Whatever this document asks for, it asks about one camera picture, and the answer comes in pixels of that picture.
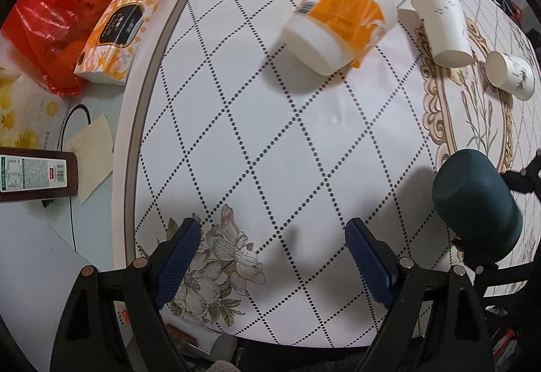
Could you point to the orange and white tissue pack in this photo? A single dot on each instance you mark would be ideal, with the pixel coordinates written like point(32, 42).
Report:
point(116, 34)

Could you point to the red plastic bag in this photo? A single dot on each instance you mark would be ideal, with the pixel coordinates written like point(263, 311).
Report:
point(50, 12)

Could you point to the beige paper napkin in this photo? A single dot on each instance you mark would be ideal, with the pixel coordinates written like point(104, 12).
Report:
point(93, 156)

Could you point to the small floral white paper cup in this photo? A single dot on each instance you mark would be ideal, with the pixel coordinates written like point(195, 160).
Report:
point(509, 74)

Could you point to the dark teal cup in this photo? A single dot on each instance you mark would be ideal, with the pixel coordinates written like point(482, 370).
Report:
point(473, 203)

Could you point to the tall white paper cup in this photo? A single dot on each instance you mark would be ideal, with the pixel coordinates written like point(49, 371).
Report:
point(443, 25)

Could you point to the white cup with orange label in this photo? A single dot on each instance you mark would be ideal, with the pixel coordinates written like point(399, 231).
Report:
point(338, 21)

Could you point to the floral checked tablecloth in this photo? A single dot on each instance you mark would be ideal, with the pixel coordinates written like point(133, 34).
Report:
point(296, 135)

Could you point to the brown box with label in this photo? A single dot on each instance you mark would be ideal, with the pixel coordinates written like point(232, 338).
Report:
point(38, 175)

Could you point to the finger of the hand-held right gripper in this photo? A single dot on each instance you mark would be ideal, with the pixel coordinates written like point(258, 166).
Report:
point(475, 264)
point(522, 182)

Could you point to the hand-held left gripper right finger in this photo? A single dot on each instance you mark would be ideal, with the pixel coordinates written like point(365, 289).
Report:
point(368, 260)

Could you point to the yellow floral paper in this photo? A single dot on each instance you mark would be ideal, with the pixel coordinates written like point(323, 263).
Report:
point(25, 114)

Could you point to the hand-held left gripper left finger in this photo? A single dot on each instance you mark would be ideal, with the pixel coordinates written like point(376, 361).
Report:
point(179, 260)

